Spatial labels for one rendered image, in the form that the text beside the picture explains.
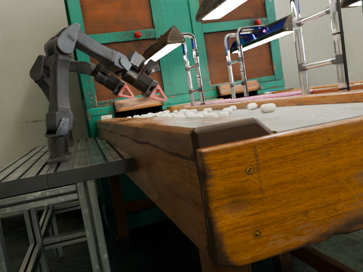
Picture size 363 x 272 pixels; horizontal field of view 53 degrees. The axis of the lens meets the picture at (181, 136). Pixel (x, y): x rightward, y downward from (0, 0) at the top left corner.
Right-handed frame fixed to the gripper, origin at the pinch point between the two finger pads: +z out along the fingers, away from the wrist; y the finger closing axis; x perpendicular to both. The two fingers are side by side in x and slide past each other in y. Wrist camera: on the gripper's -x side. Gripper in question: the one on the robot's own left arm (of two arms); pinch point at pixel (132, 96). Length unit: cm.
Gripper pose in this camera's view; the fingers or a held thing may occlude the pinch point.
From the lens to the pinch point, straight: 181.5
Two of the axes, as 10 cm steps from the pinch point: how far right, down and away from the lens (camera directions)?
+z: 8.2, 5.0, 2.8
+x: -4.9, 8.6, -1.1
